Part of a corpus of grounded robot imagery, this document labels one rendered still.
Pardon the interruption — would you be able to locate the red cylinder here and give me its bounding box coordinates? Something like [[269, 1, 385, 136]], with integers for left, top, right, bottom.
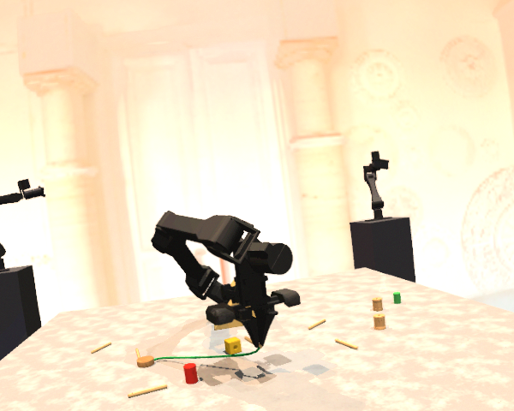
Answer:
[[183, 363, 198, 384]]

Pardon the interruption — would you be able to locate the green cylinder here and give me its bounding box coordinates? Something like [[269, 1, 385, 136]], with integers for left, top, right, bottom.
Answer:
[[393, 292, 402, 304]]

